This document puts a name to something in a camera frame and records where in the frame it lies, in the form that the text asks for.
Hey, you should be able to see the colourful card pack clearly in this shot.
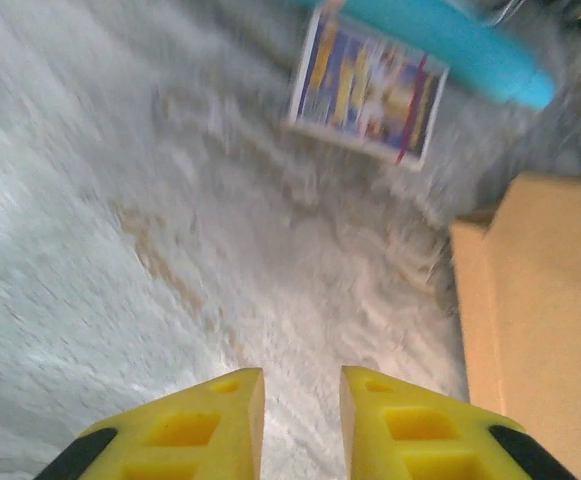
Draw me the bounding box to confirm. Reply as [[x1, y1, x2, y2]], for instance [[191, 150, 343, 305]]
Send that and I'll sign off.
[[285, 2, 452, 174]]

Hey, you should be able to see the brown cardboard paper box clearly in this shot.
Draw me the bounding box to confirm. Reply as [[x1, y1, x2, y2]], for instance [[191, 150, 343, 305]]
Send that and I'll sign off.
[[448, 169, 581, 480]]

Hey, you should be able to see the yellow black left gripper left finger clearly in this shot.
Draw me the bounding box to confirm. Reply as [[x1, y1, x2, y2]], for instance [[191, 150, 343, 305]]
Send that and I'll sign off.
[[32, 366, 266, 480]]

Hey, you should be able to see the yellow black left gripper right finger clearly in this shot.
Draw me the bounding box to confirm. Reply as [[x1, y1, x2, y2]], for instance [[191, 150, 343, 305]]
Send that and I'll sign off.
[[338, 364, 580, 480]]

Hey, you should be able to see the light blue pen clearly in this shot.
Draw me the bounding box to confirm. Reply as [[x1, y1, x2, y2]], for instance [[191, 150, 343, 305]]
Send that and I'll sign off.
[[289, 0, 557, 112]]

